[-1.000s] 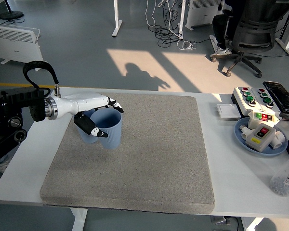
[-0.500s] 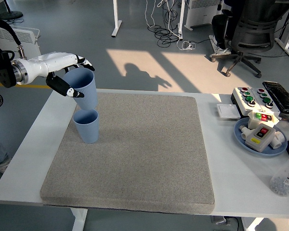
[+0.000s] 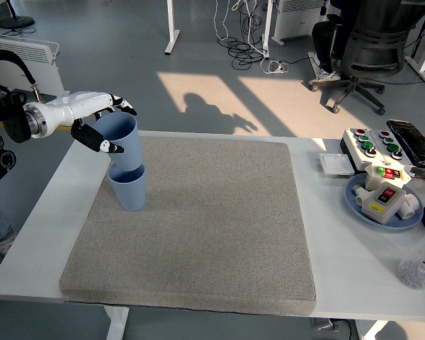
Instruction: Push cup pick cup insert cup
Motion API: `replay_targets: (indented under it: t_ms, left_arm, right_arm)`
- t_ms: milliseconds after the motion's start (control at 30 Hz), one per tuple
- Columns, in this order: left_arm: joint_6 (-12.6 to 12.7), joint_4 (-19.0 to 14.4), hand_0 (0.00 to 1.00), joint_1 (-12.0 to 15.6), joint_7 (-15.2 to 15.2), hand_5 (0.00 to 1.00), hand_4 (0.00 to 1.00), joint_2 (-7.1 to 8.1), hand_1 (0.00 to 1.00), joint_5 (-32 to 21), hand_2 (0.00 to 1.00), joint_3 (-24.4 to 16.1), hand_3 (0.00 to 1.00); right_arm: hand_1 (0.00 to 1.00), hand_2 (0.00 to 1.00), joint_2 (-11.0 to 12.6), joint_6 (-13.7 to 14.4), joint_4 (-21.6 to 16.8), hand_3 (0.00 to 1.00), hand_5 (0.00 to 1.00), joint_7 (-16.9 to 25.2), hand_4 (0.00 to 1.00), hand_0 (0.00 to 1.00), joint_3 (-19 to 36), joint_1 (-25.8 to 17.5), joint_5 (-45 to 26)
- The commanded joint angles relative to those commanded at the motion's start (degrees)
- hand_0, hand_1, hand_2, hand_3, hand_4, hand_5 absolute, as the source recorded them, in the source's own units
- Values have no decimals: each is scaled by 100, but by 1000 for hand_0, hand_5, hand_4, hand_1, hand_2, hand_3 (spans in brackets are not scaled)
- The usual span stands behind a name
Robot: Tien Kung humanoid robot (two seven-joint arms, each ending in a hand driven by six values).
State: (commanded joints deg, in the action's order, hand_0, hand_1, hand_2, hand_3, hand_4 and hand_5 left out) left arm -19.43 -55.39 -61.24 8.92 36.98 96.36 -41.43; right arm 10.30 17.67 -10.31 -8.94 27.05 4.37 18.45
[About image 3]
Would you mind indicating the small white button box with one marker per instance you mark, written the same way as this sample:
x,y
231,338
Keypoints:
x,y
375,178

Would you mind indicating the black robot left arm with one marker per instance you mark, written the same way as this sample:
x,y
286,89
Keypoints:
x,y
14,120

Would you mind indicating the black keyboard in plastic wrap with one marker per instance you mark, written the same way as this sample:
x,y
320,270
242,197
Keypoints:
x,y
414,141

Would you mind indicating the black fan stand base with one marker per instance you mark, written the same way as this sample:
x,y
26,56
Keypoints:
x,y
17,22

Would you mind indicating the grey switch box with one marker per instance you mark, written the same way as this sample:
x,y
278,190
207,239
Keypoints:
x,y
379,207

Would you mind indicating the white push-button control box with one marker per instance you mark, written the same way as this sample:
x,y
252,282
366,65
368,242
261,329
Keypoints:
x,y
379,148

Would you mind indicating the blue round plate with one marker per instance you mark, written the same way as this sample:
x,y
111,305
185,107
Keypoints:
x,y
352,202

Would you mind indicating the white desk leg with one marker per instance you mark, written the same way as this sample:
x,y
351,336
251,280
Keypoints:
x,y
266,28
170,32

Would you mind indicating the clear bead bottle red cap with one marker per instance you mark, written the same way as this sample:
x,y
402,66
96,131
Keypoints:
x,y
419,262

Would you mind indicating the black mesh office chair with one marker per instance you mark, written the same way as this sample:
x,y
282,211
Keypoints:
x,y
375,46

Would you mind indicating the white desk frame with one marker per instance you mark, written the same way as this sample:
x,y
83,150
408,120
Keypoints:
x,y
419,60

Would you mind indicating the white pipe fitting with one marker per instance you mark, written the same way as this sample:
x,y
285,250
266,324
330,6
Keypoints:
x,y
361,195
411,207

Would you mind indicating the white panel heater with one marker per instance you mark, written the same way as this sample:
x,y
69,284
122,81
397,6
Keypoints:
x,y
49,72
294,21

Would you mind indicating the white table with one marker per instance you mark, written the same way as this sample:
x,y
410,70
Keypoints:
x,y
340,255

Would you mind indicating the white wall switch plate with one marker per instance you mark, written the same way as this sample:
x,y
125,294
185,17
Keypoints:
x,y
336,163

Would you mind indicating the seated person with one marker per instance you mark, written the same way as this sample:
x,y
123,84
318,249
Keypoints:
x,y
322,39

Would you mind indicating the blue ribbed cup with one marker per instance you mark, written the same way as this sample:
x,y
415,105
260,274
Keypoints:
x,y
127,141
131,195

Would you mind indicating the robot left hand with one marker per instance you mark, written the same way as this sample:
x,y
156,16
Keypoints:
x,y
78,104

